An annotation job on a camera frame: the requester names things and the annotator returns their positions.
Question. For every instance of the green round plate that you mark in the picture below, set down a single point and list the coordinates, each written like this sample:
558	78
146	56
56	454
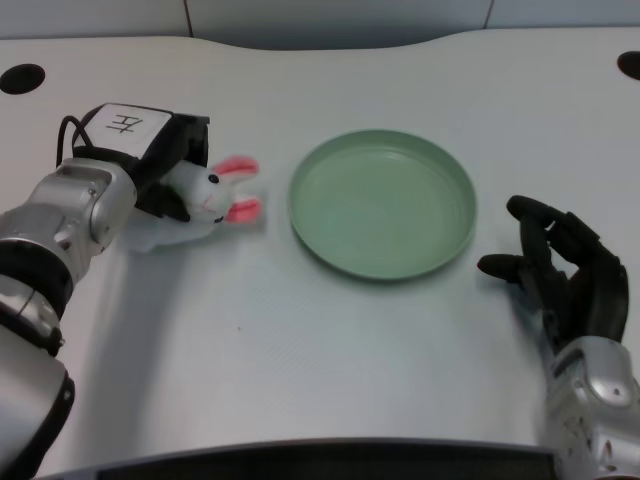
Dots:
382	204

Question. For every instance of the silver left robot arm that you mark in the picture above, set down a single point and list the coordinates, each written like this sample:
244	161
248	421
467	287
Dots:
45	280

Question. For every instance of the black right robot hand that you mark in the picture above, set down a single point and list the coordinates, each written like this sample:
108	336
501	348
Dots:
575	290

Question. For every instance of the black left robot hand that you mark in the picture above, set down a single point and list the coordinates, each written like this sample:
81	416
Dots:
150	155

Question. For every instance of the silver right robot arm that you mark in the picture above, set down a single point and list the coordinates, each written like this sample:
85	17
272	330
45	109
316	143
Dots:
595	415

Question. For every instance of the black robot torso edge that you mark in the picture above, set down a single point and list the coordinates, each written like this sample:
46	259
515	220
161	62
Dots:
320	462

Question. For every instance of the white plush rabbit doll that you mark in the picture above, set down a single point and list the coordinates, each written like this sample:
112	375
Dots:
210	195

